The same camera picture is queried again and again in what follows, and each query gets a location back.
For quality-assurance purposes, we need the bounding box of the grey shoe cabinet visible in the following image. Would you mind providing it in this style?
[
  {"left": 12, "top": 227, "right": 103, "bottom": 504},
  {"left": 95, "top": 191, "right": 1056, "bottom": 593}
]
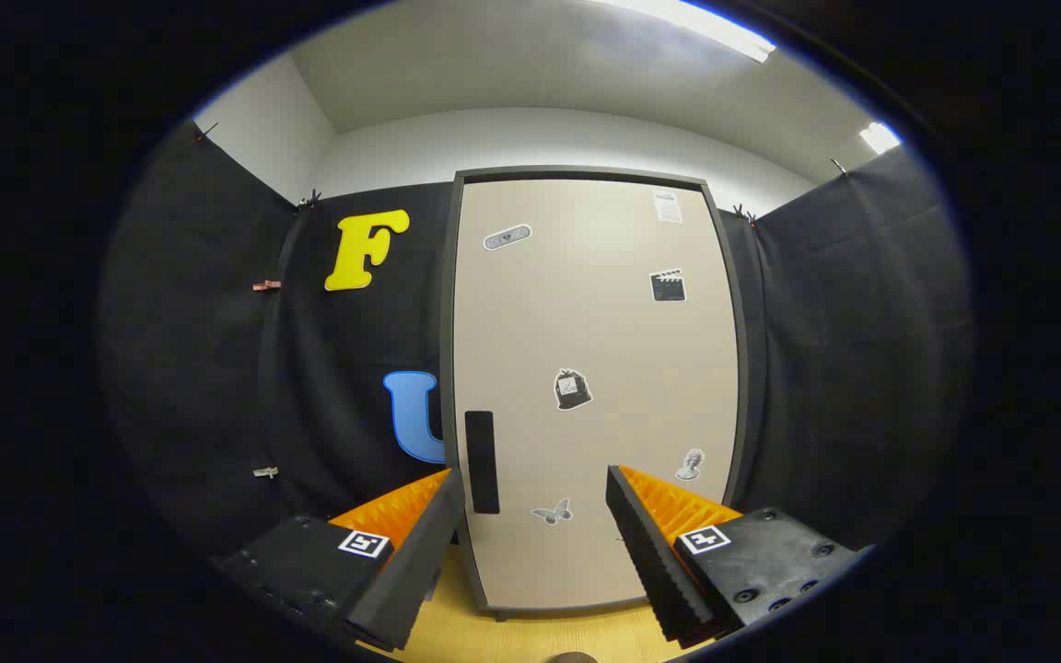
[{"left": 438, "top": 166, "right": 752, "bottom": 620}]

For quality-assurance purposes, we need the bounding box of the long ceiling light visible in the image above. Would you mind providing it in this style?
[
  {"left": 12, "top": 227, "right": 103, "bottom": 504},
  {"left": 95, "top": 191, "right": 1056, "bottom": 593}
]
[{"left": 586, "top": 0, "right": 776, "bottom": 64}]

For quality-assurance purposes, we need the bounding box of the small ceiling light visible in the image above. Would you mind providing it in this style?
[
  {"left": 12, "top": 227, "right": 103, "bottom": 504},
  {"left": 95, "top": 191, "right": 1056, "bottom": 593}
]
[{"left": 859, "top": 122, "right": 902, "bottom": 155}]

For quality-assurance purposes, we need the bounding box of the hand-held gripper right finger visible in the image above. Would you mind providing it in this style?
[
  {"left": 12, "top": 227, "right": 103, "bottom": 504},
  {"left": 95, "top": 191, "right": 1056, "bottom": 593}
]
[{"left": 606, "top": 465, "right": 868, "bottom": 650}]

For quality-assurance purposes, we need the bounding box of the beige shoe cabinet door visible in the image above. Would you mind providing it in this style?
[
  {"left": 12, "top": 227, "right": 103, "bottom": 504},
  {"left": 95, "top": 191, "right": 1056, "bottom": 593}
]
[{"left": 453, "top": 178, "right": 740, "bottom": 611}]

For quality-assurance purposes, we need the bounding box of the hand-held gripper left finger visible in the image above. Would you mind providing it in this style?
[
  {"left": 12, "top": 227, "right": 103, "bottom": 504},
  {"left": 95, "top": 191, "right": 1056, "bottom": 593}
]
[{"left": 213, "top": 468, "right": 467, "bottom": 653}]

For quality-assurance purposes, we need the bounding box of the black door handle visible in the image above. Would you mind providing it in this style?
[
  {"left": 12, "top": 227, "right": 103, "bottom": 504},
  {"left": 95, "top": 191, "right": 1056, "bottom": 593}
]
[{"left": 464, "top": 411, "right": 501, "bottom": 515}]

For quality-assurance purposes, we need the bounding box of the black backdrop cloth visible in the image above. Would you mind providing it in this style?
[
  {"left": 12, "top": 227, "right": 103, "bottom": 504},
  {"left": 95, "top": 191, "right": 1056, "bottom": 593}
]
[{"left": 98, "top": 120, "right": 974, "bottom": 563}]

